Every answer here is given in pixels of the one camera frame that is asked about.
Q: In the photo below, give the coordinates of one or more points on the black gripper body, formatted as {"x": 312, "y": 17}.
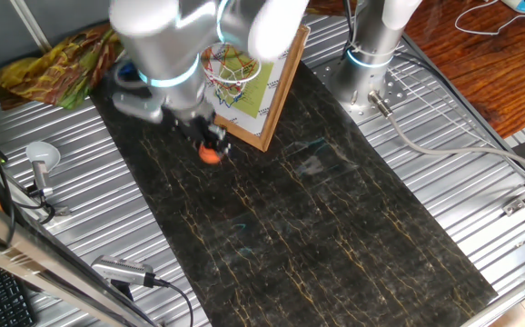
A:
{"x": 199, "y": 127}

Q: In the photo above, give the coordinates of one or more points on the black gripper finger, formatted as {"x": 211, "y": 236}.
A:
{"x": 204, "y": 146}
{"x": 224, "y": 141}

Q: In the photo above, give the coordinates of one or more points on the orange mini basketball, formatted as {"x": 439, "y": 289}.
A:
{"x": 209, "y": 155}

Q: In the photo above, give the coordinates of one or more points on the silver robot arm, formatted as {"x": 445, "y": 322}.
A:
{"x": 162, "y": 41}

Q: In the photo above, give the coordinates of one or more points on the white mini basketball hoop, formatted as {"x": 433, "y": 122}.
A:
{"x": 233, "y": 82}

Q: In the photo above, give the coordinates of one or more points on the toy basketball hoop board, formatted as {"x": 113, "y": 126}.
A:
{"x": 274, "y": 113}

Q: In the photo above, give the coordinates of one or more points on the blue cloth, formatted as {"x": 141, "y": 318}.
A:
{"x": 126, "y": 70}

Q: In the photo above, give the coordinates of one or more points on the black gold marble mat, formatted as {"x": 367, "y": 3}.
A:
{"x": 312, "y": 227}

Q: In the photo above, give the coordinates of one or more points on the yellow green patterned cloth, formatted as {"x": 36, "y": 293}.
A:
{"x": 62, "y": 68}

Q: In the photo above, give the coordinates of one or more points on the white diagonal bar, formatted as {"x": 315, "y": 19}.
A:
{"x": 31, "y": 25}

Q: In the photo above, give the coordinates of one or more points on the silver depth camera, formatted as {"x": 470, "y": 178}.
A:
{"x": 121, "y": 270}

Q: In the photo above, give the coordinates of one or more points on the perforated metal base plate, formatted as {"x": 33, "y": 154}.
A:
{"x": 394, "y": 97}

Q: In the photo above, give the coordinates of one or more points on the aluminium frame beam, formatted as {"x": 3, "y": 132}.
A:
{"x": 26, "y": 268}

